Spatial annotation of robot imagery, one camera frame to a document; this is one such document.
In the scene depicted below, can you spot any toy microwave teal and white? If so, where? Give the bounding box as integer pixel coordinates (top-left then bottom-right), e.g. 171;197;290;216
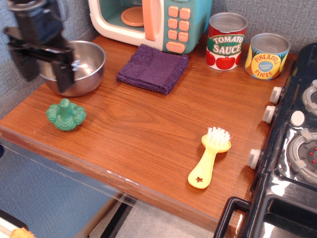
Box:
88;0;212;55

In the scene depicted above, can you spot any grey stove knob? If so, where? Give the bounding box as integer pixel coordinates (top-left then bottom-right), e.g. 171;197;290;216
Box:
263;106;276;124
269;87;283;104
247;149;261;170

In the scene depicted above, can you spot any black toy stove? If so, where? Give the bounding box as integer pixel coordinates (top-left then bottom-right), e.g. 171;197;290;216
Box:
214;43;317;238

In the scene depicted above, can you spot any yellow toy brush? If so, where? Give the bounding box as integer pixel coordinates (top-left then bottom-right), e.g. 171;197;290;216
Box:
188;127;232;189

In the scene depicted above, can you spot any stainless steel bowl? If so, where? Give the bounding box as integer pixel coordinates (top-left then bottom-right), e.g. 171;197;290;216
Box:
38;41;106;97

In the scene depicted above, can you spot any pineapple slices can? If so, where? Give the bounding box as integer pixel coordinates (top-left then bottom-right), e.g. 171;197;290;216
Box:
245;33;291;80

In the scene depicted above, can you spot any green toy broccoli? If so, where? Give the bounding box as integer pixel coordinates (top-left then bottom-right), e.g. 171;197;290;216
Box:
46;99;86;131

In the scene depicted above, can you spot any tomato sauce can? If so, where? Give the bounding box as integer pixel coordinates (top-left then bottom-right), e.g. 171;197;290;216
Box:
205;12;248;71

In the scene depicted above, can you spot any grey stove knob middle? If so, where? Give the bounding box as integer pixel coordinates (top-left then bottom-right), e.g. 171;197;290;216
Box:
263;106;276;124

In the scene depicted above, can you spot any grey stove knob upper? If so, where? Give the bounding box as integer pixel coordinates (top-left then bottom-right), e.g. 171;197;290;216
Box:
269;87;283;104

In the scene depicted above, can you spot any purple folded towel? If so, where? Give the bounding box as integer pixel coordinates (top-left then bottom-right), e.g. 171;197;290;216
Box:
116;44;189;95

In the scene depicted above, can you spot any orange plush object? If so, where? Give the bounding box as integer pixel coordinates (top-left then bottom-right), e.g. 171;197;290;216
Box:
9;228;35;238

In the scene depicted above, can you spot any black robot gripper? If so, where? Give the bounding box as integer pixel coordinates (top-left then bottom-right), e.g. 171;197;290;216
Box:
4;0;74;93

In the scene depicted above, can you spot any grey stove knob lower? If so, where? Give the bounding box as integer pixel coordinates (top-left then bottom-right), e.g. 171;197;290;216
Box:
247;149;261;170

